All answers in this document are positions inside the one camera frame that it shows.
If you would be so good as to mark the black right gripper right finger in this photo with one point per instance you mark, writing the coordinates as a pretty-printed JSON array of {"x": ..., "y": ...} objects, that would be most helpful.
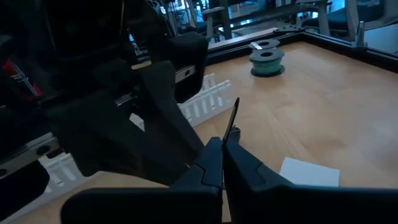
[{"x": 311, "y": 205}]

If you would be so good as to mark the long black zip tie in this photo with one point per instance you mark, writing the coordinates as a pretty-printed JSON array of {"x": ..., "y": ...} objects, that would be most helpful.
[{"x": 231, "y": 118}]

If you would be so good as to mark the white raceway cover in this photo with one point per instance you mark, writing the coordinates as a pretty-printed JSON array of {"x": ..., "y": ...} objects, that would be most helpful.
[{"x": 308, "y": 174}]

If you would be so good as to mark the black frame bracket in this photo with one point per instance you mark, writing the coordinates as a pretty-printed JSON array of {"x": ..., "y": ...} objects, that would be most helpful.
[{"x": 360, "y": 34}]

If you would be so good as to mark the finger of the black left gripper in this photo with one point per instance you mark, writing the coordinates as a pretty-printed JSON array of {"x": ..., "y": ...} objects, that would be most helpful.
[
  {"x": 102, "y": 137},
  {"x": 161, "y": 124}
]

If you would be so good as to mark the black table frame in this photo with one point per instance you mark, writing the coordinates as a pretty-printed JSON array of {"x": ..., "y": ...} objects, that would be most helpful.
[{"x": 342, "y": 48}]

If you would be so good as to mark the black spool with white label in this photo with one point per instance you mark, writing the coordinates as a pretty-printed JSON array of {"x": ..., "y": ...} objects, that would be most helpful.
[{"x": 273, "y": 45}]

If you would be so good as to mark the red left gripper bracket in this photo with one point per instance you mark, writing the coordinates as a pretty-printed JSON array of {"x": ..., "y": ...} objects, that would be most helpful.
[{"x": 9, "y": 70}]

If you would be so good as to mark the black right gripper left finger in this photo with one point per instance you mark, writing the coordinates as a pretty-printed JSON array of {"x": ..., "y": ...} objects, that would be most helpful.
[{"x": 140, "y": 205}]

